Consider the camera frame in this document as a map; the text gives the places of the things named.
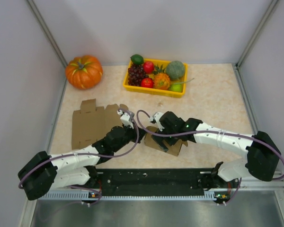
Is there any brown cardboard box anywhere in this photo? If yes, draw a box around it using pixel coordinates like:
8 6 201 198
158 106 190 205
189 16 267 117
144 133 188 157

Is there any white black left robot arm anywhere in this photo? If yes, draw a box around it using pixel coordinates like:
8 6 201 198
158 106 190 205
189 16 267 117
18 126 146 201

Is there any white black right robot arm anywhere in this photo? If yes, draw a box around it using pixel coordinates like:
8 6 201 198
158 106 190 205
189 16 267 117
150 111 280 187

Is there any light green apple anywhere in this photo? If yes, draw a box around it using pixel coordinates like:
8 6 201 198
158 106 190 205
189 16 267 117
169 78 194 93

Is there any red apple front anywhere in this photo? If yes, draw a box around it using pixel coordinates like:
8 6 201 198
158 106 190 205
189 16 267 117
140 78 154 88

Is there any red apple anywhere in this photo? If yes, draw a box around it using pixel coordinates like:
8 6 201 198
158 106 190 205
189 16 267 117
140 78 154 88
143 61 154 74

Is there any green netted melon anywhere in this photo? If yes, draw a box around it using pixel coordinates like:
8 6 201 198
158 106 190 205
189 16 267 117
166 61 185 80

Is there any purple grape bunch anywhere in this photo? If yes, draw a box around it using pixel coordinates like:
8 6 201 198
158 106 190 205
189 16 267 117
128 63 149 87

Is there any yellow plastic fruit tray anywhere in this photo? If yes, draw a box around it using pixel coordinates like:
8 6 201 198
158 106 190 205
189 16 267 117
123 55 190 98

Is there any red apple rear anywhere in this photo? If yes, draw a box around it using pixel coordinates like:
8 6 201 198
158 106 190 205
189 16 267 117
143 61 154 74

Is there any dark green lime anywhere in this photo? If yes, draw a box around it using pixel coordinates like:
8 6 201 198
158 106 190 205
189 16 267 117
130 54 144 65

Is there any orange pumpkin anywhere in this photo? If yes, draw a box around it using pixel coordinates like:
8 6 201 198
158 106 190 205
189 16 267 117
65 55 103 90

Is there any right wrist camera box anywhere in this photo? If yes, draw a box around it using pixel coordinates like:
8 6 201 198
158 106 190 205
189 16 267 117
149 112 165 131

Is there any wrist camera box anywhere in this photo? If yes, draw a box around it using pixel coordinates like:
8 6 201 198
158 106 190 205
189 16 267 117
149 112 165 131
117 109 134 129

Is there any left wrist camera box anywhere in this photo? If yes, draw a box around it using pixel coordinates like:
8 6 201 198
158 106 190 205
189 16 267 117
117 109 134 129

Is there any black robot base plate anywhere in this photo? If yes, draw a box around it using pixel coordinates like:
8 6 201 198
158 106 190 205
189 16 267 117
70 167 239 196

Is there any white slotted cable duct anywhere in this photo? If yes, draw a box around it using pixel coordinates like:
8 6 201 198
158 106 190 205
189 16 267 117
39 190 228 201

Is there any aluminium frame post right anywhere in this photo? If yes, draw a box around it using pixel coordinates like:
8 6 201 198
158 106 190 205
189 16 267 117
235 0 281 70

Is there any aluminium frame post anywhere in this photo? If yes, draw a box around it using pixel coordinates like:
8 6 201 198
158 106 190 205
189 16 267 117
235 0 281 70
25 0 68 68

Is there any aluminium frame post left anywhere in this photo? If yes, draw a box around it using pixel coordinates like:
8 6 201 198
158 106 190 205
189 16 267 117
25 0 68 68

